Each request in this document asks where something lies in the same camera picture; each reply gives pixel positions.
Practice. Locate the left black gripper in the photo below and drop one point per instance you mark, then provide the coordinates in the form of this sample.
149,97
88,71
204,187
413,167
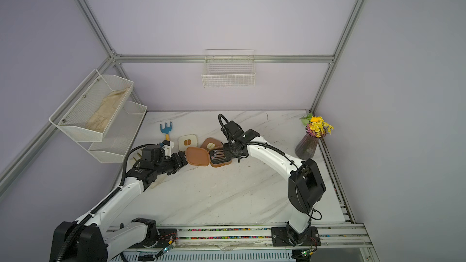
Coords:
179,164

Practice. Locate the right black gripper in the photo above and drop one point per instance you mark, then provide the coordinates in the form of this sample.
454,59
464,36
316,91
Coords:
226,152

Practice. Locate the brown case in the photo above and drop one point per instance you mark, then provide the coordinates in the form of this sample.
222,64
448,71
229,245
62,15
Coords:
211,143
197,156

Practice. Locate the cream nail clipper case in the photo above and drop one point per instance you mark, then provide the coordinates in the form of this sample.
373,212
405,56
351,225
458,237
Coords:
187,141

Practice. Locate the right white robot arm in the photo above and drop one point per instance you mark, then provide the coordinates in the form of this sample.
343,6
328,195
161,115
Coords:
306,185

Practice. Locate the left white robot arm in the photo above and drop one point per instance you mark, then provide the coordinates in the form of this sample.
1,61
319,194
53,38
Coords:
87,239

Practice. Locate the blue yellow toy rake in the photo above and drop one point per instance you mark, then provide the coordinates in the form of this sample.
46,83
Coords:
166,129

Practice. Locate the white mesh lower shelf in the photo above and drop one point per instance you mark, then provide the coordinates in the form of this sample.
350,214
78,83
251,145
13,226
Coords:
120,135

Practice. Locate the white mesh shelf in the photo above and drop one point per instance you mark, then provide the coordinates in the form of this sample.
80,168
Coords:
120,135
71,117

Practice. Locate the dark glass vase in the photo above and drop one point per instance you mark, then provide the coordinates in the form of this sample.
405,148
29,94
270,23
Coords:
307,147

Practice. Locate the beige cloth glove in shelf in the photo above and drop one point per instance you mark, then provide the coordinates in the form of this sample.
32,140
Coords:
101,118

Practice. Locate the yellow flower bouquet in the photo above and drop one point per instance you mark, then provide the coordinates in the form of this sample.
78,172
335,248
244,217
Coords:
316,126

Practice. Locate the white mesh upper shelf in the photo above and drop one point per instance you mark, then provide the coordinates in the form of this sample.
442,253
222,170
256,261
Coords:
71,117

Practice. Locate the white wire wall basket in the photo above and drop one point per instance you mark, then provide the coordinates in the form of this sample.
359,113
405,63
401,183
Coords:
228,74

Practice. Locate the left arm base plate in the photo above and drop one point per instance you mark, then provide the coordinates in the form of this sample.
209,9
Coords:
159,241

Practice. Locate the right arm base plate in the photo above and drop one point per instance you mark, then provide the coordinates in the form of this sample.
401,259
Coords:
286,236

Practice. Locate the aluminium frame rail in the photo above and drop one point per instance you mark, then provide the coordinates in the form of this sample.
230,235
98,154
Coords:
224,58

